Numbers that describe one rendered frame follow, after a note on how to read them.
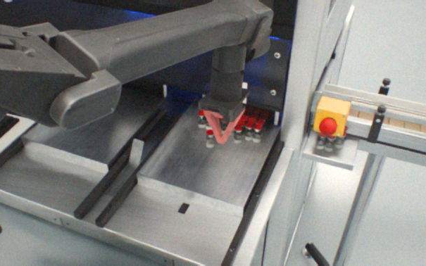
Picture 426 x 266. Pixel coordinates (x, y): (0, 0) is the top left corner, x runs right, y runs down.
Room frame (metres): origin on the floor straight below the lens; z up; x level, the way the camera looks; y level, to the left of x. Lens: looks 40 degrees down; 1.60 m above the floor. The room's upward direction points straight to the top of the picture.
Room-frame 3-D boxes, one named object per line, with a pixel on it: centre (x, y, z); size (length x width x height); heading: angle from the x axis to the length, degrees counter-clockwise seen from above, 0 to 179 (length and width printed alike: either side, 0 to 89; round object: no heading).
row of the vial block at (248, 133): (0.87, -0.04, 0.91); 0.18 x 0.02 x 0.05; 67
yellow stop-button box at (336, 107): (0.80, -0.29, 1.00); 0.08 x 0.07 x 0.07; 157
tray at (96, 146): (0.92, 0.30, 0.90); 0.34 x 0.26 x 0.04; 157
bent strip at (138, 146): (0.71, 0.21, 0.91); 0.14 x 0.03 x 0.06; 156
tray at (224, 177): (0.79, -0.01, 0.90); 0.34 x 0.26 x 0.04; 157
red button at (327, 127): (0.76, -0.27, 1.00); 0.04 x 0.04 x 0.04; 67
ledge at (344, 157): (0.83, -0.32, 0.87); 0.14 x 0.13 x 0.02; 157
